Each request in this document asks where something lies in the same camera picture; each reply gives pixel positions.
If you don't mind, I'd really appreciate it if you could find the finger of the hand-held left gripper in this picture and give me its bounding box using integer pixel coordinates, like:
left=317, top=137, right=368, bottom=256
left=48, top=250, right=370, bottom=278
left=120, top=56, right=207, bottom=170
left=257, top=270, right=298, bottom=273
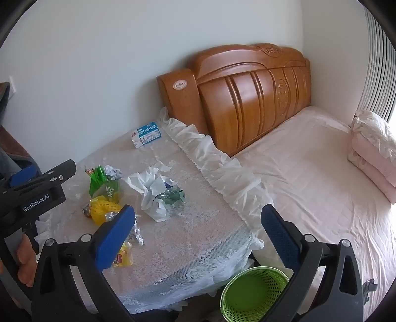
left=9, top=165, right=37, bottom=189
left=3, top=159, right=77, bottom=199

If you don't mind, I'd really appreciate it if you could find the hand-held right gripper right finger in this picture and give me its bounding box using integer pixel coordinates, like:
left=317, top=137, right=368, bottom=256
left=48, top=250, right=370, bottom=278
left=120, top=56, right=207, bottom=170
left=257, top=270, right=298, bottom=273
left=261, top=203, right=364, bottom=322

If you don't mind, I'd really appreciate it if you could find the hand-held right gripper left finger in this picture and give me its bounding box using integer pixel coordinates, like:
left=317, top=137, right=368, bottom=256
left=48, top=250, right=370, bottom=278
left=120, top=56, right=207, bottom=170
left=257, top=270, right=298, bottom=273
left=31, top=204, right=137, bottom=322

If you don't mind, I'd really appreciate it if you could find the yellow snack packet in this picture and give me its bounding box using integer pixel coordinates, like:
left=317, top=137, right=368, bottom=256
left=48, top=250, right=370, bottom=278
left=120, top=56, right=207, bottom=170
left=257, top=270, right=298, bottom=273
left=113, top=243, right=133, bottom=267

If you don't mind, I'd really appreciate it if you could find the silver foil wrapper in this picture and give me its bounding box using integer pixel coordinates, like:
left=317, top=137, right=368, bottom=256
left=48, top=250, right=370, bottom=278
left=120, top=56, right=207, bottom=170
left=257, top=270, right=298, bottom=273
left=124, top=214, right=145, bottom=246

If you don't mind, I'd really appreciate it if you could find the yellow foam fruit net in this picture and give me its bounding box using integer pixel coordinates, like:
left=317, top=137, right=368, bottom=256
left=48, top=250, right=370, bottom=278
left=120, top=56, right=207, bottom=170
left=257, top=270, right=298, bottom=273
left=89, top=196, right=122, bottom=226

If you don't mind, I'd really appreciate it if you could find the green snack packet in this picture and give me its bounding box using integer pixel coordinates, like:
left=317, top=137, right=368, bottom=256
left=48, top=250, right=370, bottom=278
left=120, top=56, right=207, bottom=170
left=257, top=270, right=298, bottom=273
left=89, top=165, right=122, bottom=205

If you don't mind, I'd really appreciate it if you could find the white plastic bag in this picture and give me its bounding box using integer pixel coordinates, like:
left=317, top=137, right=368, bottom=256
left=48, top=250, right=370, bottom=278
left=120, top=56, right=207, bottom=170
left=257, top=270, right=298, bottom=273
left=141, top=176, right=169, bottom=223

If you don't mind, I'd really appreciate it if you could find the paper ball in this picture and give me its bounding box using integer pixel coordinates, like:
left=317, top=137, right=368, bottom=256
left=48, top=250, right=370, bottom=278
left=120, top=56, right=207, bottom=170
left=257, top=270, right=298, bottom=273
left=103, top=165, right=123, bottom=181

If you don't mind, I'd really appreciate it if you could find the green mesh wastebasket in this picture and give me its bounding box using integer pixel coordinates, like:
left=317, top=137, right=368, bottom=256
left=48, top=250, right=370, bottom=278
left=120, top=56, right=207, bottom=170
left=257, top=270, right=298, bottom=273
left=220, top=266, right=290, bottom=322

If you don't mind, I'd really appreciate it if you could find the white tissue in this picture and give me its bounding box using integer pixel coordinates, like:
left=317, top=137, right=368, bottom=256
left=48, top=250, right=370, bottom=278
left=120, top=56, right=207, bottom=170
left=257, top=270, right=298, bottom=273
left=125, top=165, right=172, bottom=199

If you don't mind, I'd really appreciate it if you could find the crushed green label plastic bottle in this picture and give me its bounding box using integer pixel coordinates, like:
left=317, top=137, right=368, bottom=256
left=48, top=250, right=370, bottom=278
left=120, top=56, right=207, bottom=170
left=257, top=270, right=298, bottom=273
left=156, top=183, right=185, bottom=207

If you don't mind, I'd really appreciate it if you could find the white and blue milk carton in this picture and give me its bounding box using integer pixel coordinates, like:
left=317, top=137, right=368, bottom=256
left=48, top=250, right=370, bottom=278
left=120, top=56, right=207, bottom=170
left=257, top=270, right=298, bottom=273
left=130, top=122, right=162, bottom=148

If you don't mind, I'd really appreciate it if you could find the person's left hand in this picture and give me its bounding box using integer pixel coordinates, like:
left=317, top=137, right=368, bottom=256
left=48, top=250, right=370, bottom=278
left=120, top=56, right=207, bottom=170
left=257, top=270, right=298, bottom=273
left=17, top=236, right=39, bottom=288

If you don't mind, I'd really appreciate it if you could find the grey cloth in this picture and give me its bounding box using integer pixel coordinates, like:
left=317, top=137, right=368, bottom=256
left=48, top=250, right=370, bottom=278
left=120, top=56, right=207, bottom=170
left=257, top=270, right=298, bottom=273
left=0, top=149, right=25, bottom=184

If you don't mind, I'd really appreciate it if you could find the brown cloth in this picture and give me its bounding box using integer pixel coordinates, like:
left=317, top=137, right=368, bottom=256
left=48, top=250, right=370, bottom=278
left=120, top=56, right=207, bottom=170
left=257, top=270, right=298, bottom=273
left=0, top=124, right=31, bottom=162

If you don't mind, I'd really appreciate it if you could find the bed with pink sheet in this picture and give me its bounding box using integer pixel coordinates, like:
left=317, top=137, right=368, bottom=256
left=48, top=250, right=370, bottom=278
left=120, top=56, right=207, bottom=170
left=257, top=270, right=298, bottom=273
left=230, top=105, right=396, bottom=322

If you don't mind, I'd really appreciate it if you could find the white lace tablecloth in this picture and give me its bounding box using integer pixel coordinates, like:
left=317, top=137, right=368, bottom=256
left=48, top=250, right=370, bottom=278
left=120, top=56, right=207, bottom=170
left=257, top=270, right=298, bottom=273
left=35, top=107, right=271, bottom=313

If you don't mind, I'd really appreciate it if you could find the folded pink quilt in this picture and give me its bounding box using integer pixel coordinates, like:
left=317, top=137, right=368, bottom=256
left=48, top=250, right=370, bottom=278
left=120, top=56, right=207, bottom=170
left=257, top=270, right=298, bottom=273
left=346, top=132, right=396, bottom=205

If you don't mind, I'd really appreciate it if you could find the carved wooden headboard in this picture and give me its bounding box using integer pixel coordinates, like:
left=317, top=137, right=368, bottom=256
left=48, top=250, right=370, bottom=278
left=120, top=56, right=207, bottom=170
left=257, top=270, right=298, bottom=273
left=156, top=43, right=312, bottom=158

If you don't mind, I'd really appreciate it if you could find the white ruffled pillow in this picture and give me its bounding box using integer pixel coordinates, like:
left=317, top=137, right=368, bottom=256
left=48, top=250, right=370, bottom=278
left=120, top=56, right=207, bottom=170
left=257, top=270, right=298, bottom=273
left=351, top=110, right=396, bottom=155

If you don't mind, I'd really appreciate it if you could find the grey pleated curtain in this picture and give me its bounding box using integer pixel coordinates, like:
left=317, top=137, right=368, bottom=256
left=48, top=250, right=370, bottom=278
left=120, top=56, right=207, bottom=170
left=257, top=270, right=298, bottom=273
left=356, top=6, right=396, bottom=121

